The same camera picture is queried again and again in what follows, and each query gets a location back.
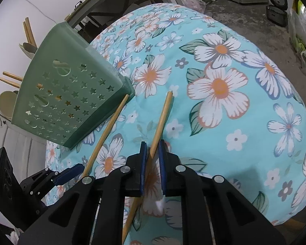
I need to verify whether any green perforated utensil holder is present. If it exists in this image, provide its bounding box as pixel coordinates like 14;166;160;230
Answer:
11;22;135;150

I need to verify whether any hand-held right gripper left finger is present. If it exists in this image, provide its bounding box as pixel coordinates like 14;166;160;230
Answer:
17;141;148;245

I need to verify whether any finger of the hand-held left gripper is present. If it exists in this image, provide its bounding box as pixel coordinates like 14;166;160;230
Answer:
19;163;84;202

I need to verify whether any black rice cooker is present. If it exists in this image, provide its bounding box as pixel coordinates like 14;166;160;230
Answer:
266;0;288;26

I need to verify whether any grey desk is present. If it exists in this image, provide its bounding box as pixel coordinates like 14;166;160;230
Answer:
65;0;184;46

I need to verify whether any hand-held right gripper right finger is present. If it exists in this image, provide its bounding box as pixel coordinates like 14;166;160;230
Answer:
158;140;287;245

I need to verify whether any white translucent plastic bag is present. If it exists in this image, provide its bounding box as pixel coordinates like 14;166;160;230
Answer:
180;0;207;13

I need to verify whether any cream plastic spoon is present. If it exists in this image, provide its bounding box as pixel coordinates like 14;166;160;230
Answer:
0;90;19;120
19;42;35;59

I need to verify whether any turquoise floral blanket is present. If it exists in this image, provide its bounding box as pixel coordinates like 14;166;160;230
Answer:
44;2;306;245

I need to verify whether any clear bag of vegetables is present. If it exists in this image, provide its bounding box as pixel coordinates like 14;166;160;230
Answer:
288;0;306;69

